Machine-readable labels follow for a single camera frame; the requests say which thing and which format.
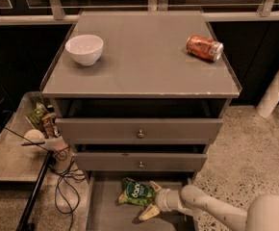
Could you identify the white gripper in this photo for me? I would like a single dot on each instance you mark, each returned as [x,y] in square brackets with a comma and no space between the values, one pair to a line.
[162,198]

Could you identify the green rice chip bag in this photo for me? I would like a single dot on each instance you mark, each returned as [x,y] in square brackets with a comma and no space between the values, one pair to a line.
[136,193]

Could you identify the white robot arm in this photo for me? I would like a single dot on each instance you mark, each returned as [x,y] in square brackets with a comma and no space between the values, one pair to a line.
[239,185]

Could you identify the grey middle drawer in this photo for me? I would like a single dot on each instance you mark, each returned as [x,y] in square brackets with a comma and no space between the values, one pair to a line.
[156,157]

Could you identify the metal top drawer knob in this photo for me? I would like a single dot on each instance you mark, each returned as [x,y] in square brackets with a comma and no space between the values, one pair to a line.
[140,134]

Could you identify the grey drawer cabinet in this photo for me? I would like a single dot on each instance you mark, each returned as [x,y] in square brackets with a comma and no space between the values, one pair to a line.
[145,70]

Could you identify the grey top drawer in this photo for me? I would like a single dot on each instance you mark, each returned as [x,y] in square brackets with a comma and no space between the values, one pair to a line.
[125,130]

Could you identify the green snack bag in bin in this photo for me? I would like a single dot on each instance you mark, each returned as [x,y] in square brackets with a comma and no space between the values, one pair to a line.
[36,115]

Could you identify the brown snack packet in bin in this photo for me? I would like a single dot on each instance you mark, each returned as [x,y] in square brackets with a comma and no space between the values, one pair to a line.
[48,123]

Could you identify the black stick in bin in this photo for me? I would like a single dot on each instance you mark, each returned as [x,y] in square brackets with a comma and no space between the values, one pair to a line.
[28,143]

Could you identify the white round object in bin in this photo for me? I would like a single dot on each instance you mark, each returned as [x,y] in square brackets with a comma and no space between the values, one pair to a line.
[34,135]

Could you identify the clear plastic bin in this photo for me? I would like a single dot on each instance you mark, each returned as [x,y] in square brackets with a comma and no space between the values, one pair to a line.
[15,164]

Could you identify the orange soda can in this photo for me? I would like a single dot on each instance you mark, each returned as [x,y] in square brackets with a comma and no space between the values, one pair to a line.
[205,48]

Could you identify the white ceramic bowl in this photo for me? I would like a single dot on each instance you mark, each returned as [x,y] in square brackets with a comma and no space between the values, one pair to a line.
[85,49]

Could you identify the metal window railing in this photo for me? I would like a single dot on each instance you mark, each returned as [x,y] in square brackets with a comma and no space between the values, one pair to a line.
[139,7]

